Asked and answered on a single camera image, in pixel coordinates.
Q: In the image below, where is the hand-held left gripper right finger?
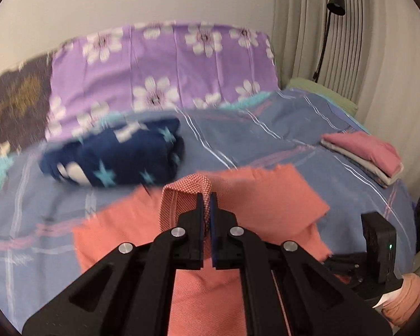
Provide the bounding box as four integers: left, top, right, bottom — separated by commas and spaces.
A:
209, 192, 393, 336

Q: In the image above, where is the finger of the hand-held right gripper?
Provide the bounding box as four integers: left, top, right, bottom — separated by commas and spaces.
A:
322, 252, 369, 288

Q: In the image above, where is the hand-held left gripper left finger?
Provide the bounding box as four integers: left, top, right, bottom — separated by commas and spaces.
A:
23, 193, 206, 336

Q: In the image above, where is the salmon cloth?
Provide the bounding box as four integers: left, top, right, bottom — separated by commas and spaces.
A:
72, 166, 334, 336

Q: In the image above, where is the white folded cloth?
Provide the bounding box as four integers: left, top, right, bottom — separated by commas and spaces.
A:
320, 140, 402, 185

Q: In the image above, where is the grey folded cloth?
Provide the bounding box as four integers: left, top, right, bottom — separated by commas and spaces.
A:
321, 144, 390, 188

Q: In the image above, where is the navy star print garment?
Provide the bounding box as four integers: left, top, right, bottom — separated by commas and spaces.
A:
39, 117, 185, 187

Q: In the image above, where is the pink folded cloth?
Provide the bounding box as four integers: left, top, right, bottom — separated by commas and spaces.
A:
321, 131, 403, 178

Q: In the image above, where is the blue plaid blanket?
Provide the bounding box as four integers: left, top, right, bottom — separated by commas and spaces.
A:
0, 89, 418, 323

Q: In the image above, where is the purple floral pillow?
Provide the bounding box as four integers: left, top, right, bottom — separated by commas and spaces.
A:
44, 23, 280, 142

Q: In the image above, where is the green pillow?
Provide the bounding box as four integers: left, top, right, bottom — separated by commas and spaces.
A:
286, 77, 358, 114

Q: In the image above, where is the beige curtain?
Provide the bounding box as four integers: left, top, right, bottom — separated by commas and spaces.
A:
272, 0, 420, 191

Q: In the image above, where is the dark brown patterned pillow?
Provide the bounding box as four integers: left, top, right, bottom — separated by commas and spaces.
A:
0, 51, 57, 153

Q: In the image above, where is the black lamp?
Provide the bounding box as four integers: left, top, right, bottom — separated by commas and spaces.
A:
312, 0, 347, 81

